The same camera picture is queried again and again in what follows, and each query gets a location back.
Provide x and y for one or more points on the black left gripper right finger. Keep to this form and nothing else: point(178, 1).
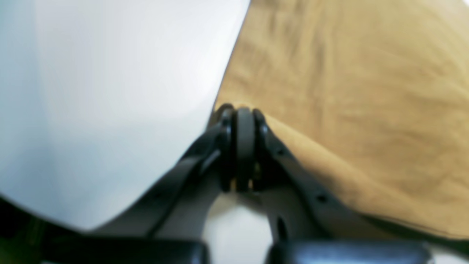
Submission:
point(309, 224)

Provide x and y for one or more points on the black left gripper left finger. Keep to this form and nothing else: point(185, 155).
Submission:
point(165, 225)

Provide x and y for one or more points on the brown t-shirt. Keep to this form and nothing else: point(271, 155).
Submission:
point(372, 95)

